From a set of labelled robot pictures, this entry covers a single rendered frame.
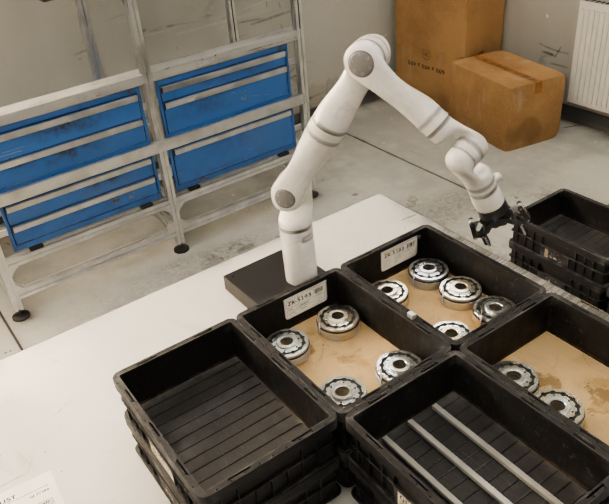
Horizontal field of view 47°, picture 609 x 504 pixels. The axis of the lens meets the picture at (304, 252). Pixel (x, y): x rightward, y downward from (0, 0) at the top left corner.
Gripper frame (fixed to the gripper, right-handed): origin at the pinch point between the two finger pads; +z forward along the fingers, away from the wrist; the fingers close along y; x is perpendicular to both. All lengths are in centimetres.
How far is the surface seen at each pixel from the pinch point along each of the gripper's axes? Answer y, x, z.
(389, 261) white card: -28.5, -5.0, -10.4
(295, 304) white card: -48, -22, -25
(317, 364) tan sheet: -44, -38, -20
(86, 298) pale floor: -198, 79, 37
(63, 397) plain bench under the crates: -109, -36, -34
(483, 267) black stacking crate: -6.2, -12.0, -5.2
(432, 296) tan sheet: -20.3, -15.0, -3.8
